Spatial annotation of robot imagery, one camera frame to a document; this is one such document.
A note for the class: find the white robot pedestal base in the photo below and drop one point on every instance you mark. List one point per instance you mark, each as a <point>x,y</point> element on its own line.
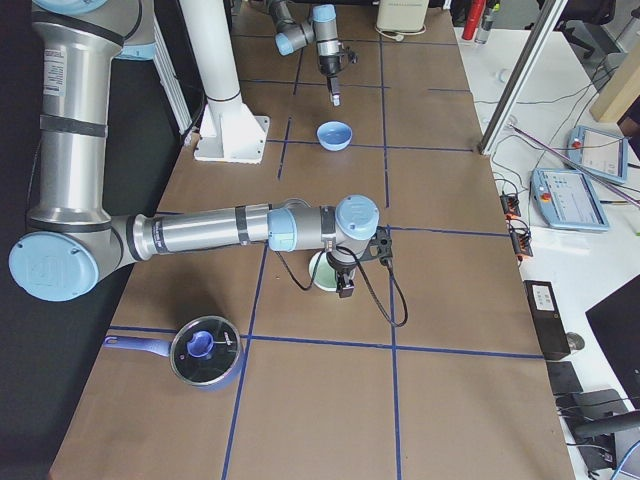
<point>229,131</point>

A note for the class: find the teach pendant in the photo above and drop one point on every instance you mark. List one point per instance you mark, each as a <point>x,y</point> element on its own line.
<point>605,154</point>
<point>566,200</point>

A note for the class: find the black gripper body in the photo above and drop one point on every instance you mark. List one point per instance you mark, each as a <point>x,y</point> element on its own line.
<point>342,268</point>
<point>330,65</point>

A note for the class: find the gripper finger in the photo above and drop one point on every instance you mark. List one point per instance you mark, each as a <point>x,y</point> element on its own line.
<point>333,87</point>
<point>345,284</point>

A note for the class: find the black adapter box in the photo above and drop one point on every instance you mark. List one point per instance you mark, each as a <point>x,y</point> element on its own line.
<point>547,321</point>

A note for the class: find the silver toaster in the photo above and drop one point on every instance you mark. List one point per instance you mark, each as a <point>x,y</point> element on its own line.
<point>402,16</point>

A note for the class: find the blue bowl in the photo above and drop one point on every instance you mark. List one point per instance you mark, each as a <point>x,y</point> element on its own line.
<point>334,135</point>

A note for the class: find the near teach pendant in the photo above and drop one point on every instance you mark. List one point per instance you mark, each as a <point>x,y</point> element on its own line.
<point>566,200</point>

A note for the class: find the blue saucepan with lid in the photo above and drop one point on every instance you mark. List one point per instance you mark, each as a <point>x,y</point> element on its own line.
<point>206,353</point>

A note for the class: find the far teach pendant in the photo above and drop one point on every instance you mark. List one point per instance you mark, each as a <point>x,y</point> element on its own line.
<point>605,154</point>

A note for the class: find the aluminium frame post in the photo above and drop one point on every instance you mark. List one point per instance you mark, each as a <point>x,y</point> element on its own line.
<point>548,18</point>

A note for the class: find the white power plug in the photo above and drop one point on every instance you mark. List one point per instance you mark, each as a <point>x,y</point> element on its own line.
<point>396,36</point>

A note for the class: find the red bottle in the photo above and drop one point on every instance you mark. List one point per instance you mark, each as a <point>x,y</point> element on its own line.
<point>473,18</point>

